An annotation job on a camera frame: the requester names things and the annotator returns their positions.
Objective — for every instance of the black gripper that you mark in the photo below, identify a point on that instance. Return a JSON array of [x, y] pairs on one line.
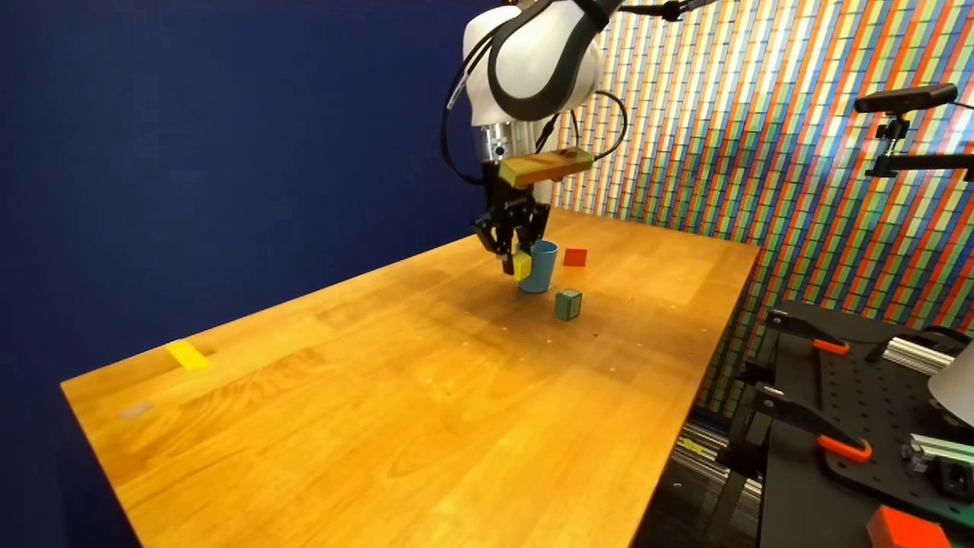
[[511, 221]]

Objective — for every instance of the yellow block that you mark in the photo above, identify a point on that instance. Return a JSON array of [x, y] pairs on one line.
[[521, 266]]

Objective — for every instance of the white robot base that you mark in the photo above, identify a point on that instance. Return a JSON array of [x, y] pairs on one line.
[[953, 389]]

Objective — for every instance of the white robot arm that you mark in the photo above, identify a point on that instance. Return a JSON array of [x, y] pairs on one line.
[[521, 69]]

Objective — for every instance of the blue cup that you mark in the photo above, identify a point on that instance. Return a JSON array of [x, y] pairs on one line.
[[542, 272]]

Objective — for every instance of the red block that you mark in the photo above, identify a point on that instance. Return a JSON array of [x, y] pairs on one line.
[[576, 258]]

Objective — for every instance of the green block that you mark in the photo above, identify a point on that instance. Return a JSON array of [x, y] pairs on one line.
[[566, 306]]

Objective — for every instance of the yellow tape strip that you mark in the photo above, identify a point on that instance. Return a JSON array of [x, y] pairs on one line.
[[187, 353]]

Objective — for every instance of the red box corner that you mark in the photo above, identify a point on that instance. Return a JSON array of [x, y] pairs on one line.
[[893, 527]]

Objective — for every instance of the upper orange-handled clamp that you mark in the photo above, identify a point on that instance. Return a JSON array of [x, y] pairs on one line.
[[808, 331]]

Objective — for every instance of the orange-handled clamp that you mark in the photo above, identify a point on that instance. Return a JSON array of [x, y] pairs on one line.
[[828, 436], [808, 331]]

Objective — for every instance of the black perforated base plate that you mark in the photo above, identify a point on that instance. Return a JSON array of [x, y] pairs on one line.
[[817, 500]]

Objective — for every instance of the lower orange-handled clamp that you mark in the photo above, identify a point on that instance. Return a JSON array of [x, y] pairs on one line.
[[828, 436]]

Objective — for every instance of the black camera on mount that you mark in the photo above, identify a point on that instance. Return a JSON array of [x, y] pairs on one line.
[[906, 98]]

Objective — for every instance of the silver aluminium rail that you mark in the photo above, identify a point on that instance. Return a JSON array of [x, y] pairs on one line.
[[942, 449]]

